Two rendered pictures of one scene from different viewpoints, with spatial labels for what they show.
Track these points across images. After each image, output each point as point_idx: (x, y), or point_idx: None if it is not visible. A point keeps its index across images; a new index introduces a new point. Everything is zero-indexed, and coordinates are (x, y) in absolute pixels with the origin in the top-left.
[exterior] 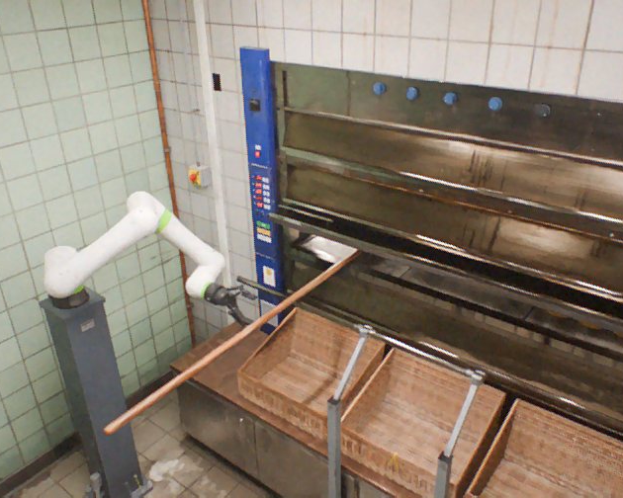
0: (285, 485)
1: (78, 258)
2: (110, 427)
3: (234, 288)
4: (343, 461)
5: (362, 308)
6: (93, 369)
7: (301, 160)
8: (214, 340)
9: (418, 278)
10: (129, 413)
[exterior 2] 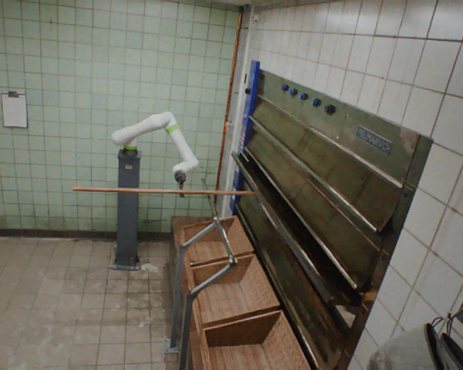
0: None
1: (126, 129)
2: (74, 187)
3: (181, 173)
4: (184, 290)
5: (253, 225)
6: None
7: (256, 126)
8: (201, 218)
9: None
10: (85, 187)
